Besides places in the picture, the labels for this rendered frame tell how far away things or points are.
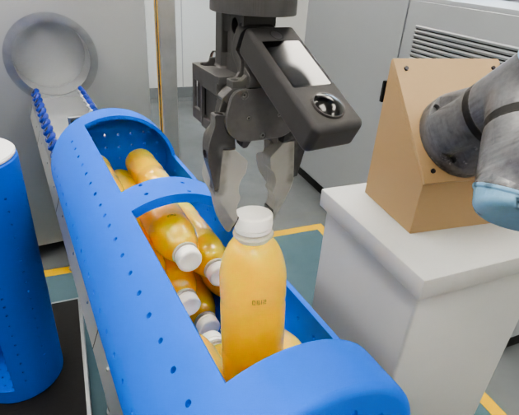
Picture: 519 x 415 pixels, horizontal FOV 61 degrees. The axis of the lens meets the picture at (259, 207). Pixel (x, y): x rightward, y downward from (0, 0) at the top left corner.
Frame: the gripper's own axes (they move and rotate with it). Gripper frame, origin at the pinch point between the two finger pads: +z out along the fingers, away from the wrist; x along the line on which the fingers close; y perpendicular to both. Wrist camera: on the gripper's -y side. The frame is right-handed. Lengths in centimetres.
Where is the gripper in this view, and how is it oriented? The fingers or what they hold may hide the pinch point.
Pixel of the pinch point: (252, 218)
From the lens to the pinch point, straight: 44.1
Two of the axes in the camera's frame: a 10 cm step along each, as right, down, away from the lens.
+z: -0.6, 8.7, 4.9
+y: -4.7, -4.6, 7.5
